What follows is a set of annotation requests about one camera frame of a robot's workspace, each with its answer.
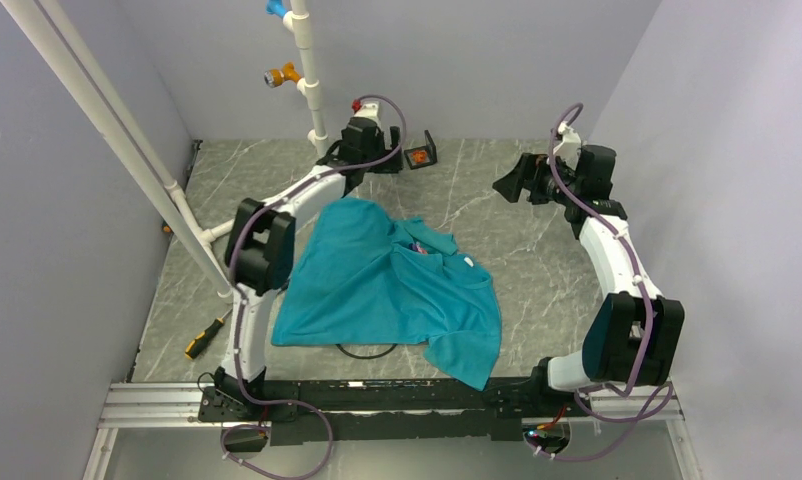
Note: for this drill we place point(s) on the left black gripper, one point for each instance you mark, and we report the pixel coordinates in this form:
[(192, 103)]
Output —
[(394, 163)]

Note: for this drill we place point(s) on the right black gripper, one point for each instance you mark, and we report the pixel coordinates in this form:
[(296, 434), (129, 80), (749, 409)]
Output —
[(528, 174)]

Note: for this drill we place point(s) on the black square frame holder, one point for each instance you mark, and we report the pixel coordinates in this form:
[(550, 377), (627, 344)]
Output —
[(429, 147)]

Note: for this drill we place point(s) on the orange brooch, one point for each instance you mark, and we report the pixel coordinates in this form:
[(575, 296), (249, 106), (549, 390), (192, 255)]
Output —
[(419, 157)]

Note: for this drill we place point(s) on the teal t-shirt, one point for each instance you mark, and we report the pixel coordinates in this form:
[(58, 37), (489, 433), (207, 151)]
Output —
[(357, 282)]

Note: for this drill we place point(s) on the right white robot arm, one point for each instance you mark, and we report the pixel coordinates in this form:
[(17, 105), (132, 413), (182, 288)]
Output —
[(633, 338)]

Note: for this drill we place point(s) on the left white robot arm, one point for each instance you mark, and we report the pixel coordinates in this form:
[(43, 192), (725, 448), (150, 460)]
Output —
[(260, 250)]

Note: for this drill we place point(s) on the orange flashlight on pipe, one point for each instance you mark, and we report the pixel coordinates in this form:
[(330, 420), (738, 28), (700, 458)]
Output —
[(274, 78)]

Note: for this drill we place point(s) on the colourful flower plush patch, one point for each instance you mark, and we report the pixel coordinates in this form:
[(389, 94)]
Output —
[(418, 248)]

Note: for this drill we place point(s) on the blue fitting on pipe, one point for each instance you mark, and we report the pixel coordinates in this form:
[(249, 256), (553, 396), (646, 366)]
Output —
[(276, 8)]

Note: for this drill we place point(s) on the yellow black screwdriver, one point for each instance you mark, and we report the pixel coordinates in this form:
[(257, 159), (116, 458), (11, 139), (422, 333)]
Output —
[(201, 342)]

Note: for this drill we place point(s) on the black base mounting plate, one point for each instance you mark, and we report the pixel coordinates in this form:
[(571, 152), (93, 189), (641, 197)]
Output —
[(317, 426)]

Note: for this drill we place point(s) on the white PVC pipe stand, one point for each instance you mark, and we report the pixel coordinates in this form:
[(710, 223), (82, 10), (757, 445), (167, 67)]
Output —
[(52, 32)]

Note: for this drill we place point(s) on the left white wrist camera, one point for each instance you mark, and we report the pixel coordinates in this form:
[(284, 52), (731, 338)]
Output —
[(368, 109)]

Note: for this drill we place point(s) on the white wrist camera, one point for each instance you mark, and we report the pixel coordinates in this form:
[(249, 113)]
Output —
[(567, 143), (368, 109)]

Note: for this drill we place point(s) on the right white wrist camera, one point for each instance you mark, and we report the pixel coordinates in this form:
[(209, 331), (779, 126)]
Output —
[(567, 143)]

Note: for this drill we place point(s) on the aluminium rail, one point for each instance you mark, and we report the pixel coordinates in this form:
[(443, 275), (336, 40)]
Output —
[(155, 405)]

